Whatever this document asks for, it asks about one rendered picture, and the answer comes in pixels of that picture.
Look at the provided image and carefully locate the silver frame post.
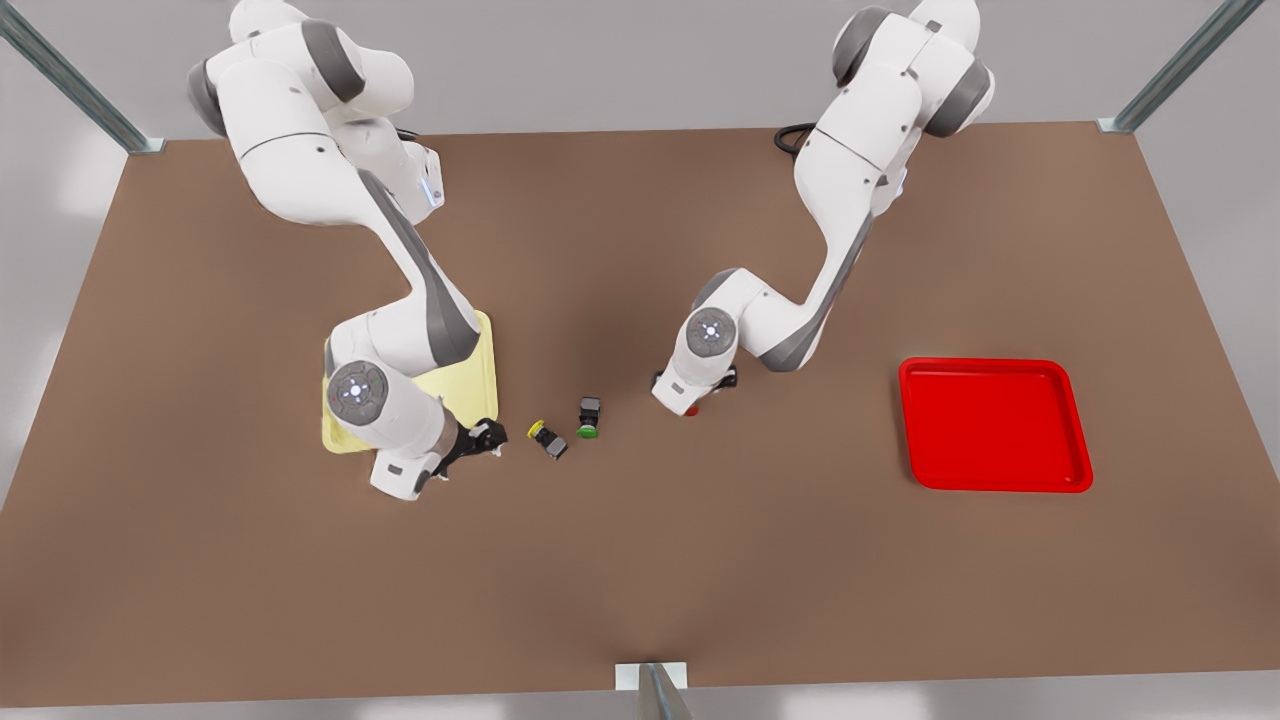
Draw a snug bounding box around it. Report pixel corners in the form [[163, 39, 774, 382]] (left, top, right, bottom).
[[1096, 0, 1267, 135], [0, 0, 167, 157], [613, 661, 692, 720]]

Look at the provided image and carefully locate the yellow push-button switch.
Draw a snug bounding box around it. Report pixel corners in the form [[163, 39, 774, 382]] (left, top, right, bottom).
[[527, 418, 570, 462]]

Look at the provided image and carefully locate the yellow tray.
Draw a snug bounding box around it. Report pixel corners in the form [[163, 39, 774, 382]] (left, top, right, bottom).
[[320, 309, 499, 455]]

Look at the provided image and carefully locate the red tray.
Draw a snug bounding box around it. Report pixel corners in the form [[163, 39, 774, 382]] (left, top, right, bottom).
[[897, 356, 1095, 494]]

